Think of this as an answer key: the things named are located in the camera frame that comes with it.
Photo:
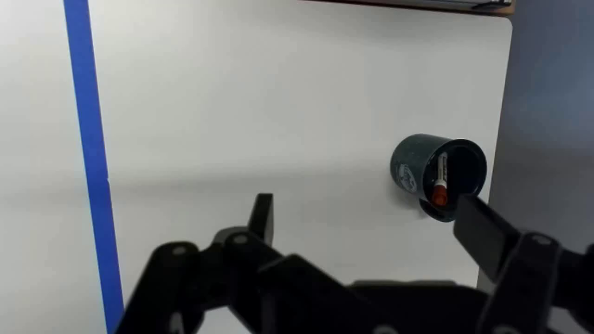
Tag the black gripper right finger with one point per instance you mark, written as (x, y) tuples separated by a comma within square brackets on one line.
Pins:
[(531, 278)]

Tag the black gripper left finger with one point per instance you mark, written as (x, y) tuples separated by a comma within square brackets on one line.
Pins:
[(247, 278)]

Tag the white marker with red cap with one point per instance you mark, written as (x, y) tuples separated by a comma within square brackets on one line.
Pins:
[(440, 185)]

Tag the dark green speckled mug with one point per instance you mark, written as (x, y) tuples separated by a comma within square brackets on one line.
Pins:
[(408, 154)]

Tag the blue tape strip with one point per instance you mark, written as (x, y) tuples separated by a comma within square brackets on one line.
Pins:
[(93, 154)]

